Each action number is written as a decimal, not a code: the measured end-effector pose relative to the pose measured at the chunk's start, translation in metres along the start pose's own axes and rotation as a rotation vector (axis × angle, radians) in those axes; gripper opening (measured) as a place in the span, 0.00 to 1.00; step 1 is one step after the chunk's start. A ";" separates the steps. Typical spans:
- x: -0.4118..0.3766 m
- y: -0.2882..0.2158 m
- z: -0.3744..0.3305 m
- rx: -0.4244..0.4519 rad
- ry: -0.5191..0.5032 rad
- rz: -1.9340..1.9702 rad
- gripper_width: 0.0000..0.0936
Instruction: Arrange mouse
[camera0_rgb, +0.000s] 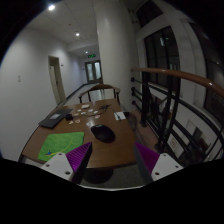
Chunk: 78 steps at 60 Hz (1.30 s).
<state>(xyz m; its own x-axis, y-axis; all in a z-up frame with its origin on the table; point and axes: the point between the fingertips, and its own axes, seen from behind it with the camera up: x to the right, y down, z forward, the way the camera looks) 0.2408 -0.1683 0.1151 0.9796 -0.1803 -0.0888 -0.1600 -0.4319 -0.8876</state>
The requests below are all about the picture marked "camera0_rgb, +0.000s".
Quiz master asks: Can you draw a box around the wooden chair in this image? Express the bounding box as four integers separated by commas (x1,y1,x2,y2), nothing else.
78,84,120,102

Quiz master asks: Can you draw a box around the double glass door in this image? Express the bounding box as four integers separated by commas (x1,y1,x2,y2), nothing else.
85,60,103,83

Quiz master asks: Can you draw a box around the white notepad with pen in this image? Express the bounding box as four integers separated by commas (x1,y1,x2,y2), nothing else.
114,112,125,121

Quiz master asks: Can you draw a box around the white side door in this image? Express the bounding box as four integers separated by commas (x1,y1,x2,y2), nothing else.
48,56,66,105

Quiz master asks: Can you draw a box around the black cable on table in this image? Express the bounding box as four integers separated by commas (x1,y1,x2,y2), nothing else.
87,104,112,116

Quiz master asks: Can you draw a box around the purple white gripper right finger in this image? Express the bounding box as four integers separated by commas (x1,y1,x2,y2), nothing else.
133,143,182,185

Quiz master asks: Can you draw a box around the green mouse pad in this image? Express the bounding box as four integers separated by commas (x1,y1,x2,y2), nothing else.
38,132,84,161

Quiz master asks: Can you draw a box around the wooden handrail with black railing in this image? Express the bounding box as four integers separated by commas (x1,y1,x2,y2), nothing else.
131,68,224,166

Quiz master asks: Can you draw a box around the small black box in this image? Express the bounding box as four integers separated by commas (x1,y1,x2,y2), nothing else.
65,114,73,121

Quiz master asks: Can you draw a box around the white card on table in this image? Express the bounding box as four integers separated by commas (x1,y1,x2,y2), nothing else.
81,104,90,109

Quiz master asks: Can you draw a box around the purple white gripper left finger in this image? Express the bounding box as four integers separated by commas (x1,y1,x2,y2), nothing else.
42,142,92,184

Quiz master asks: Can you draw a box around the black computer mouse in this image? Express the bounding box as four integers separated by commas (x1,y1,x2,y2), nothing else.
91,124,116,143

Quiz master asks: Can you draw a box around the black laptop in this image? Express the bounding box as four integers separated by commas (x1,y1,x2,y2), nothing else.
38,109,71,129

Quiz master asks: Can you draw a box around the green exit sign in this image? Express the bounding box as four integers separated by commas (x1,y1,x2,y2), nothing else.
88,54,96,58

